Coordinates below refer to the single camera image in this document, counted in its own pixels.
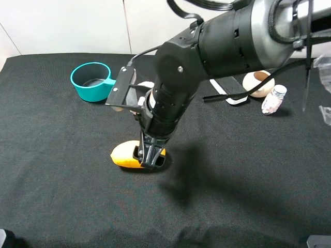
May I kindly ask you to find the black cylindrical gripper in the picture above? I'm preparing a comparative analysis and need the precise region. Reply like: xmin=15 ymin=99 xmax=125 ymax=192
xmin=132 ymin=81 xmax=191 ymax=168

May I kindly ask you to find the orange yellow mango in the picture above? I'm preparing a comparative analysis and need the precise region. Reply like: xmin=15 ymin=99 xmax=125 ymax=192
xmin=110 ymin=140 xmax=157 ymax=169

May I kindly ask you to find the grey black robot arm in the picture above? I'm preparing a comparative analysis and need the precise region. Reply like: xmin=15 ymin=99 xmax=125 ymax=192
xmin=134 ymin=1 xmax=330 ymax=168

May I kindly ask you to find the pink rolled towel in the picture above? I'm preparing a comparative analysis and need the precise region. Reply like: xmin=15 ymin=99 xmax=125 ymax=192
xmin=127 ymin=81 xmax=154 ymax=107

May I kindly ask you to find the black table cloth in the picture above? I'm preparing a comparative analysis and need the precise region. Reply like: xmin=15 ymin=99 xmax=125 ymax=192
xmin=1 ymin=54 xmax=330 ymax=247

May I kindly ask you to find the black white board eraser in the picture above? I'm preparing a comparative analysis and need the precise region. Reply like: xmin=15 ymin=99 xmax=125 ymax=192
xmin=210 ymin=76 xmax=248 ymax=106

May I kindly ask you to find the beige clay teapot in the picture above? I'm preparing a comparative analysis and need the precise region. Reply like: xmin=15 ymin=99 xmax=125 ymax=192
xmin=242 ymin=70 xmax=275 ymax=98

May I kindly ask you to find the glass bottle of pink candies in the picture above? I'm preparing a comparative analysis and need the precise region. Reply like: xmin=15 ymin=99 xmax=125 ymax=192
xmin=261 ymin=85 xmax=287 ymax=115

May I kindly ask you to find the clear plastic bag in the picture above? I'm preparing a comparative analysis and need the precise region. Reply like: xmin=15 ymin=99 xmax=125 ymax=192
xmin=313 ymin=53 xmax=330 ymax=126

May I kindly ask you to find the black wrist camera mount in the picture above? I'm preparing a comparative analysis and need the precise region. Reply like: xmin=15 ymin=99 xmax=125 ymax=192
xmin=105 ymin=66 xmax=137 ymax=107

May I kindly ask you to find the black cable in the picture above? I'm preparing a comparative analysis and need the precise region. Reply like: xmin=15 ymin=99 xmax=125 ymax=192
xmin=203 ymin=59 xmax=311 ymax=103

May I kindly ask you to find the teal saucepan with handle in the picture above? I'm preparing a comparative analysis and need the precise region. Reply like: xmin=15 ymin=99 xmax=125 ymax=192
xmin=70 ymin=62 xmax=116 ymax=102

